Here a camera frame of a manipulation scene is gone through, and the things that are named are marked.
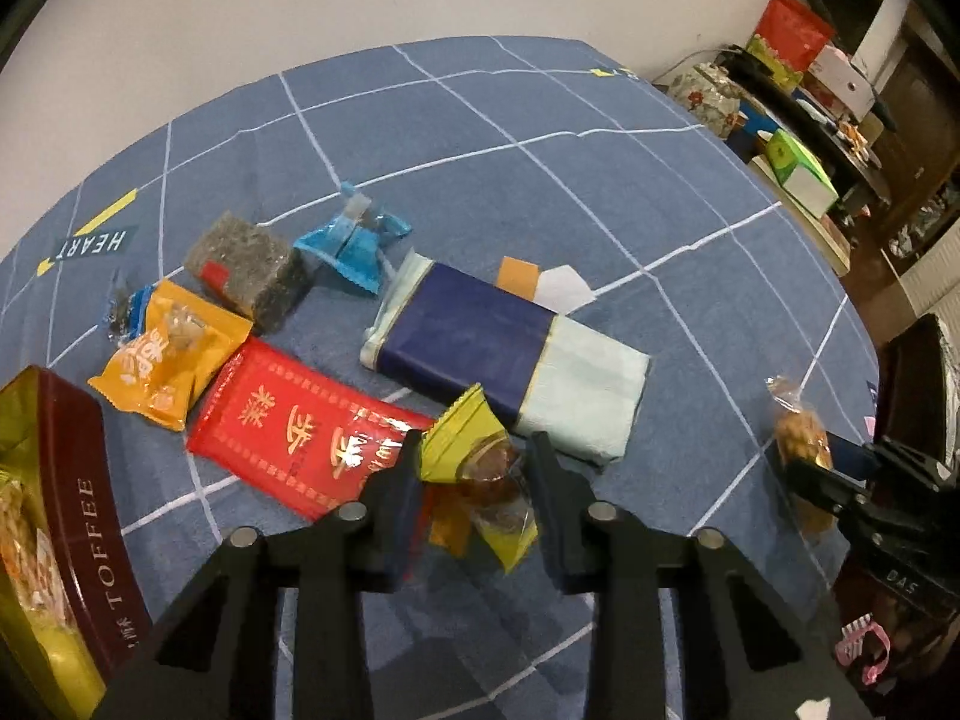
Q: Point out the navy and pale blue packet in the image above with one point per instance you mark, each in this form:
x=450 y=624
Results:
x=472 y=330

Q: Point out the white tape patch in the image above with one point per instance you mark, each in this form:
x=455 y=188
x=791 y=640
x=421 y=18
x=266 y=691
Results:
x=566 y=289

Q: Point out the orange snack packet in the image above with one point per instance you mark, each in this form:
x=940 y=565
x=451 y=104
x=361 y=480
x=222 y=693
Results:
x=172 y=360

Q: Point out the white cardboard box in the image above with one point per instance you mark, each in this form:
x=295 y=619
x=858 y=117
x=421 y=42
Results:
x=840 y=79

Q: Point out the grey block snack red label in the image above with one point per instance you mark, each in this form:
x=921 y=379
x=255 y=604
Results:
x=240 y=259

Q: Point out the maroon and gold tin box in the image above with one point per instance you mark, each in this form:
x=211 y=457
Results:
x=82 y=510

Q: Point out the blue checked tablecloth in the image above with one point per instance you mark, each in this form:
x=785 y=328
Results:
x=600 y=202

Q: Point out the red gift box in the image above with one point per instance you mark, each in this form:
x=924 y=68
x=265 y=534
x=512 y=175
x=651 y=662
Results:
x=791 y=26

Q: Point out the blue wrapped candy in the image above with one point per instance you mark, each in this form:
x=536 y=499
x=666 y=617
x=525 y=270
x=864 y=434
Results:
x=352 y=247

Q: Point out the pink hair clip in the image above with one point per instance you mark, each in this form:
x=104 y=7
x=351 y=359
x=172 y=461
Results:
x=862 y=641

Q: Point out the dark low table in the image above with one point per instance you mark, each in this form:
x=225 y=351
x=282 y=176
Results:
x=862 y=165

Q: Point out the red snack packet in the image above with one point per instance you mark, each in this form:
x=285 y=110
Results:
x=277 y=427

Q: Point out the clear-wrapped brown snack bar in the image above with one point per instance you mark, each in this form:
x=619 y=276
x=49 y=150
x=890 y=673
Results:
x=802 y=431

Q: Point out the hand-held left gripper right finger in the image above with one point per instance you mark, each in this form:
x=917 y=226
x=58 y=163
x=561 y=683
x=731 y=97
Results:
x=549 y=529

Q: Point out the brown wooden cabinet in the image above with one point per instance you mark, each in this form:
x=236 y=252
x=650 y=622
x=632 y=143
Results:
x=926 y=112

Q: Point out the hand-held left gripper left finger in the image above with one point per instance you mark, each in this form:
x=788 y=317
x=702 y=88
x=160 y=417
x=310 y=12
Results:
x=409 y=514

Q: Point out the green tissue box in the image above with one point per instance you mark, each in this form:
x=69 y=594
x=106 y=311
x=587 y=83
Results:
x=799 y=169

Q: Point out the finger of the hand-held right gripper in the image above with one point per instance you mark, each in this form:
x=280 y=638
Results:
x=821 y=484

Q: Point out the small blue and clear packet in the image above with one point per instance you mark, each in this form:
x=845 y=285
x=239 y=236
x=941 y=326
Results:
x=126 y=315

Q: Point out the yellow candy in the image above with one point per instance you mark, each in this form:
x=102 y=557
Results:
x=450 y=444

